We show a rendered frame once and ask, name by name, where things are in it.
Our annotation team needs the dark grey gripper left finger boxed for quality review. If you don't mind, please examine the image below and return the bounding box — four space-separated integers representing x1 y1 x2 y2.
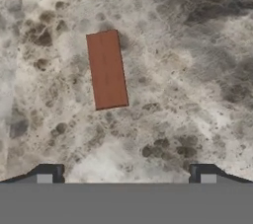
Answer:
0 163 66 185

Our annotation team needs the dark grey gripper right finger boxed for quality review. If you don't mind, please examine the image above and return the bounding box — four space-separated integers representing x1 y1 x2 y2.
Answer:
188 163 253 185

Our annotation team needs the brown chocolate bar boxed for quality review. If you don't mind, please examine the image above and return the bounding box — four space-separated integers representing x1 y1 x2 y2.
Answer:
85 29 129 112

